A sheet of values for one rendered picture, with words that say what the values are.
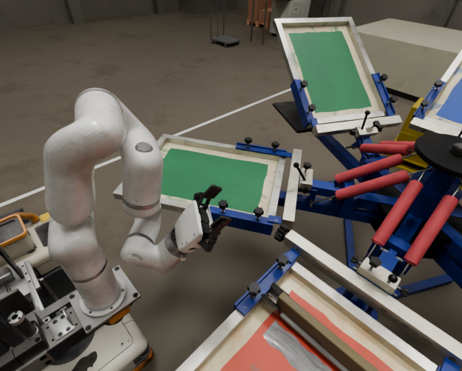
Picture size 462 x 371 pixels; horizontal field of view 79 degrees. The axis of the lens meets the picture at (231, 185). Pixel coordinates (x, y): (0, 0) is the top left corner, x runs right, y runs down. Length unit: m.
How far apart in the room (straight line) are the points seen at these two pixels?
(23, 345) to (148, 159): 0.57
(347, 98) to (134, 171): 1.62
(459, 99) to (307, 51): 0.97
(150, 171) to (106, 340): 1.39
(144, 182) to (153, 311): 1.64
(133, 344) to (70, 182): 1.34
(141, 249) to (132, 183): 0.20
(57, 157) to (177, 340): 1.68
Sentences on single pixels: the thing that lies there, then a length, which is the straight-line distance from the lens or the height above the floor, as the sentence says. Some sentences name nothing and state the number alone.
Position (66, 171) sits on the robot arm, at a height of 1.62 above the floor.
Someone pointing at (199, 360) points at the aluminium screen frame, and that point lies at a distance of 0.98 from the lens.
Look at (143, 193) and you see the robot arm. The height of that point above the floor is 1.52.
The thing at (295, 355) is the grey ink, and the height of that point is 0.96.
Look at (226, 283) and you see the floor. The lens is 2.22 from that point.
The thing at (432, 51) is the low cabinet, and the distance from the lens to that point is 5.59.
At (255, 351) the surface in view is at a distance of 1.03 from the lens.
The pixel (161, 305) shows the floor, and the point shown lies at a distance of 2.18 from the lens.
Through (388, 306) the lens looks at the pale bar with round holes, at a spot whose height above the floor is 1.04.
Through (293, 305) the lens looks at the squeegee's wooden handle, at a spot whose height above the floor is 1.06.
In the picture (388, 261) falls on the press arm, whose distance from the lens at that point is 1.24.
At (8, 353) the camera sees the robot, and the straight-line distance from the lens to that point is 0.94.
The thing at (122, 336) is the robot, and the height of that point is 0.28.
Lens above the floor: 1.93
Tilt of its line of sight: 41 degrees down
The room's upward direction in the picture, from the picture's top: 2 degrees clockwise
